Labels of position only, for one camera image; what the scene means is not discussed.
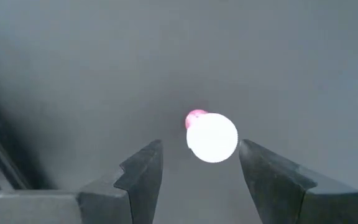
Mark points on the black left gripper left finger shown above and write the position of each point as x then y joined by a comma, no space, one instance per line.
129,199

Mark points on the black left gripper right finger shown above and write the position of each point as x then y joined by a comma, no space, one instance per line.
278,199

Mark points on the pink medicine bottle white cap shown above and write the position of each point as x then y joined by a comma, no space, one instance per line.
211,137

